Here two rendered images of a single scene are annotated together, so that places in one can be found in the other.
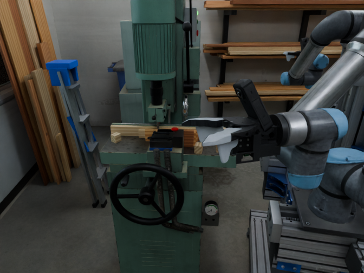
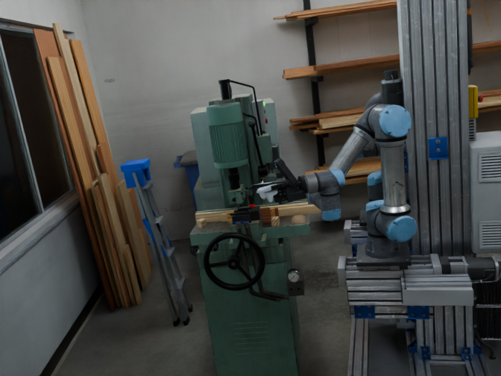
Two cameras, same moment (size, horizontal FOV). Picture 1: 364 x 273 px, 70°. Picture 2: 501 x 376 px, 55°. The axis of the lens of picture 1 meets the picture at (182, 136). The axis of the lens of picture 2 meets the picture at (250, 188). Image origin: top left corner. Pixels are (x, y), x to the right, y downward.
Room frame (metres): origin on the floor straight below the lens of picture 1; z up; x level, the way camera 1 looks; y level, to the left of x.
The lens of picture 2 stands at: (-1.23, -0.13, 1.68)
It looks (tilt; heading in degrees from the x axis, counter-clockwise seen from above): 14 degrees down; 4
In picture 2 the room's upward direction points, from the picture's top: 8 degrees counter-clockwise
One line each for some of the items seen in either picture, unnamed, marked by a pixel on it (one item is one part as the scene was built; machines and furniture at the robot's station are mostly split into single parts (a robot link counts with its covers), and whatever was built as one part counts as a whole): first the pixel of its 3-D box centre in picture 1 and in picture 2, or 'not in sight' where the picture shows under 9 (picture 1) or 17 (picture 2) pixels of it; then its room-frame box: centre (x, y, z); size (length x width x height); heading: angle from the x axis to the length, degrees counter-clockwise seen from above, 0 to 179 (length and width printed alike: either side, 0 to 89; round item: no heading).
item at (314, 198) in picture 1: (333, 197); (382, 240); (0.74, -0.53, 0.87); 0.15 x 0.15 x 0.10
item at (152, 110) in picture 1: (158, 111); (237, 195); (1.18, 0.11, 1.03); 0.14 x 0.07 x 0.09; 176
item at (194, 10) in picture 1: (190, 24); (259, 114); (1.47, -0.04, 1.40); 0.10 x 0.06 x 0.16; 176
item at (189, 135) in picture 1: (176, 138); (255, 215); (1.07, 0.03, 0.94); 0.16 x 0.01 x 0.08; 86
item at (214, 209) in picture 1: (210, 208); (294, 276); (0.94, -0.13, 0.65); 0.06 x 0.04 x 0.08; 86
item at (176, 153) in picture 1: (166, 154); (247, 228); (0.97, 0.07, 0.92); 0.15 x 0.13 x 0.09; 86
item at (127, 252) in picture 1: (164, 209); (255, 301); (1.28, 0.11, 0.36); 0.58 x 0.45 x 0.71; 176
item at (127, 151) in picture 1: (168, 154); (250, 230); (1.05, 0.06, 0.87); 0.61 x 0.30 x 0.06; 86
